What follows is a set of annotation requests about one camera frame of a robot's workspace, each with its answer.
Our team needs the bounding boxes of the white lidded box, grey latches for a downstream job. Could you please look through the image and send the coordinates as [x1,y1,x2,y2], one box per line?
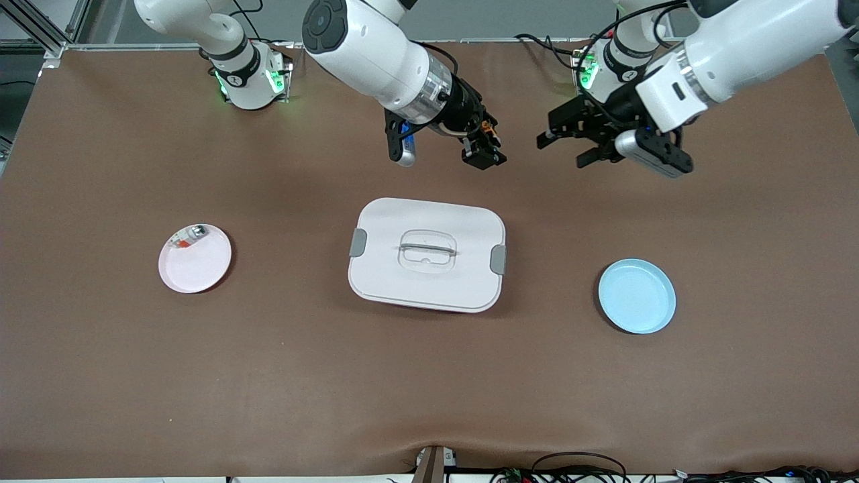
[348,197,507,314]

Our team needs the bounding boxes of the light blue round plate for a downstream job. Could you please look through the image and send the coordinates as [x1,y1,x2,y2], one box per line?
[598,258,677,335]

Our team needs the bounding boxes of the pale pink round plate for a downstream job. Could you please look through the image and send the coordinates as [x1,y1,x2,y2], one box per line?
[158,223,233,294]

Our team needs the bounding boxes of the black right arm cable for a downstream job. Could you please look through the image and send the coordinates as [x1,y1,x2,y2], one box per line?
[417,42,461,78]

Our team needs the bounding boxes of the aluminium frame profile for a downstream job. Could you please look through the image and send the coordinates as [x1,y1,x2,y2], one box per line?
[0,0,89,60]

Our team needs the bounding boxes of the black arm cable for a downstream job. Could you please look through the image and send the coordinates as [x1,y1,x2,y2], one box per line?
[417,42,461,78]
[583,0,693,56]

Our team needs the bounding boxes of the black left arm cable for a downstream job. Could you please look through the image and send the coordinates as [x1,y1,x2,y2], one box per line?
[583,0,693,56]

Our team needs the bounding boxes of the black cables at arm base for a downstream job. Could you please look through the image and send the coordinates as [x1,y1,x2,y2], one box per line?
[514,32,593,69]

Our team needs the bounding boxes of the looped black cable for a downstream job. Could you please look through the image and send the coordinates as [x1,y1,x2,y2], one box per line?
[530,451,629,483]

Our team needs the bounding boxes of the metal bracket at table edge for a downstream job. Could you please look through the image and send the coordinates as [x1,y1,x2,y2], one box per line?
[411,445,458,483]

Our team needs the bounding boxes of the black cable bundle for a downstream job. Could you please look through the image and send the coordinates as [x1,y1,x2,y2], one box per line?
[671,466,859,483]

